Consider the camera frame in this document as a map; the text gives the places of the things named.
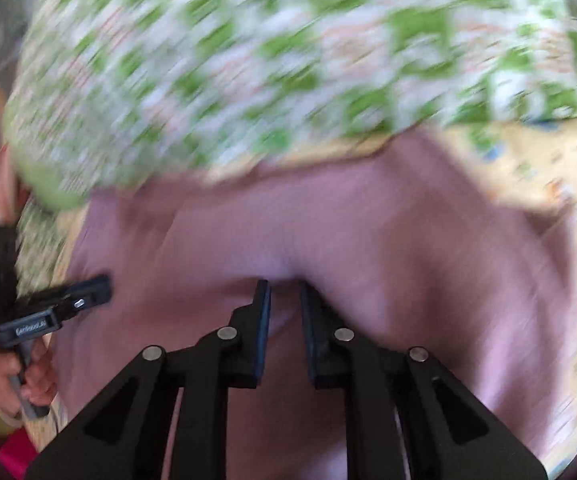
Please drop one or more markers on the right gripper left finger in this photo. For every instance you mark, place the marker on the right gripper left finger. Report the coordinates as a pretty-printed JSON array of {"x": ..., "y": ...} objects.
[{"x": 165, "y": 414}]

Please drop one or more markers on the person's left hand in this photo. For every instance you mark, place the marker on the person's left hand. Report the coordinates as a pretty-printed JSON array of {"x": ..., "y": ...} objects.
[{"x": 39, "y": 386}]

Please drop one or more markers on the purple knit sweater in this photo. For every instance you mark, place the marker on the purple knit sweater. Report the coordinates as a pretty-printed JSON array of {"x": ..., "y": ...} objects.
[{"x": 169, "y": 290}]

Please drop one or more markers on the red floral blanket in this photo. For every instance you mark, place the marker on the red floral blanket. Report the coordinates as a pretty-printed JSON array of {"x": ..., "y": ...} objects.
[{"x": 13, "y": 193}]

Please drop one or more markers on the green white checkered pillow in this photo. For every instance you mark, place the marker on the green white checkered pillow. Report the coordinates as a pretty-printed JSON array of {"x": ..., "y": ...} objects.
[{"x": 45, "y": 240}]

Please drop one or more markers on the yellow cartoon bear bedsheet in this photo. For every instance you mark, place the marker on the yellow cartoon bear bedsheet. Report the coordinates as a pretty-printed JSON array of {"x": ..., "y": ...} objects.
[{"x": 411, "y": 249}]

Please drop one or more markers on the green white checkered quilt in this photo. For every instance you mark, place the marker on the green white checkered quilt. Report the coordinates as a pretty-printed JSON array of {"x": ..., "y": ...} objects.
[{"x": 112, "y": 92}]

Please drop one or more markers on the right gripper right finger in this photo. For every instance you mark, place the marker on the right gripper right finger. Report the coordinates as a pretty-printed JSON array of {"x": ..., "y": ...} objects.
[{"x": 406, "y": 415}]

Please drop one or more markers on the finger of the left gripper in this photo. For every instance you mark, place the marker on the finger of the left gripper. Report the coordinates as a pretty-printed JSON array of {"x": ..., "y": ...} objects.
[{"x": 63, "y": 302}]

